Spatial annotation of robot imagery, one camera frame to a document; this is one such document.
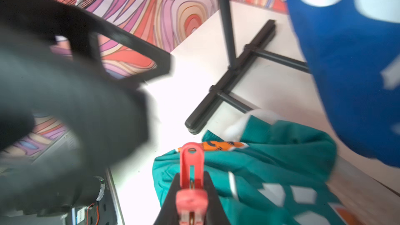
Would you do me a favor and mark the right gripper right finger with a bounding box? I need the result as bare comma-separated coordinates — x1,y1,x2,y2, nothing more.
204,171,231,225

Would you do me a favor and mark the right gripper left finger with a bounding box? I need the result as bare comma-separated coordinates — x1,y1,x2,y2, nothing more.
153,174,181,225

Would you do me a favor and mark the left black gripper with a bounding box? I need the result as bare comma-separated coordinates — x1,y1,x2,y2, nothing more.
1,0,171,212

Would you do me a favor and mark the red clothespin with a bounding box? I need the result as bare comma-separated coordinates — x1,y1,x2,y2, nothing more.
176,142,208,225

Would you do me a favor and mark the green jacket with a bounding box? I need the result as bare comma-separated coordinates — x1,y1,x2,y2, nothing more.
152,116,359,225

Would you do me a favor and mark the blue red white jacket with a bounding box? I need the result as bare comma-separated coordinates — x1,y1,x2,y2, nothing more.
286,0,400,167

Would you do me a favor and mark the black clothes rack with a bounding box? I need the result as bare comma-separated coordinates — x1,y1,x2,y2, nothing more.
185,0,310,135

